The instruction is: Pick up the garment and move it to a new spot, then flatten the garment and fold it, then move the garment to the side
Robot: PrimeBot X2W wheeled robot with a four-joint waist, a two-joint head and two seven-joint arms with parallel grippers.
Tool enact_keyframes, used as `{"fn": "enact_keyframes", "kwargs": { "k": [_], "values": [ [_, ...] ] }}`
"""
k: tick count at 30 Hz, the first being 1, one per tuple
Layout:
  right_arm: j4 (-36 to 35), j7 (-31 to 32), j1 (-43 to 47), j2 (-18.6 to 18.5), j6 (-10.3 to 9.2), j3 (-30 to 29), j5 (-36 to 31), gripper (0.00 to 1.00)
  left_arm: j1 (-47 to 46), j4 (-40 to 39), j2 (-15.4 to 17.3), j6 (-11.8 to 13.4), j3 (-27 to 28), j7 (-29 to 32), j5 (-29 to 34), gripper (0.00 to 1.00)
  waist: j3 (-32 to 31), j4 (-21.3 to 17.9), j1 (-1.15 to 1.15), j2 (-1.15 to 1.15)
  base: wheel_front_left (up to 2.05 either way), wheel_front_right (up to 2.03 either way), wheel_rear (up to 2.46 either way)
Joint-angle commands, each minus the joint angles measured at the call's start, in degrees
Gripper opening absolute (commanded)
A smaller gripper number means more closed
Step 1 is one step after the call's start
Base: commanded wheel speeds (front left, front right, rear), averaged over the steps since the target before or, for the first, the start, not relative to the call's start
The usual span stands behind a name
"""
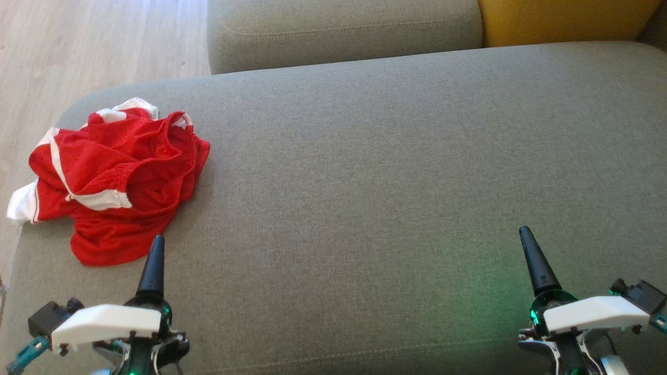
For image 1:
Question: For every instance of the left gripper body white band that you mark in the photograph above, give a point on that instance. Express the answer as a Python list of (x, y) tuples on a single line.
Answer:
[(104, 325)]

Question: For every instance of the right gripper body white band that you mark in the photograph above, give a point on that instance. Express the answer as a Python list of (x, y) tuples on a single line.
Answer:
[(594, 312)]

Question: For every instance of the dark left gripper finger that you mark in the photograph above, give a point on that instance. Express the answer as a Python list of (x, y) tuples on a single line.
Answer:
[(153, 276)]

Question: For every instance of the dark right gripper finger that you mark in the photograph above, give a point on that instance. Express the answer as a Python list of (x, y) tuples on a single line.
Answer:
[(539, 271)]

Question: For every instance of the red basketball shorts white stripe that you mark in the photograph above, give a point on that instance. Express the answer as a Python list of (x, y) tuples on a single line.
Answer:
[(130, 151)]

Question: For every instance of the large grey fabric sofa ottoman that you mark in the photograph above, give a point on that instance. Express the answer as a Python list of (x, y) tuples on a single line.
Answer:
[(365, 182)]

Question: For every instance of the yellow sofa back cushion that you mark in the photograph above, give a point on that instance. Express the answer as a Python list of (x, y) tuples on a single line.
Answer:
[(563, 21)]

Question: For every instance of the grey sofa seat cushion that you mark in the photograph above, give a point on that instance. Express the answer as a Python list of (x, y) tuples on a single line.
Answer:
[(338, 31)]

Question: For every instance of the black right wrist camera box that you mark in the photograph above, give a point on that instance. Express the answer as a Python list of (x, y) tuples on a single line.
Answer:
[(643, 294)]

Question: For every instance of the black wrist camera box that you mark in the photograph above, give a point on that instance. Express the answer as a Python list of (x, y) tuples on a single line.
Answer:
[(49, 315), (643, 294)]

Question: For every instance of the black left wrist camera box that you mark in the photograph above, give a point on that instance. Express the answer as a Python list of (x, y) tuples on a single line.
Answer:
[(49, 315)]

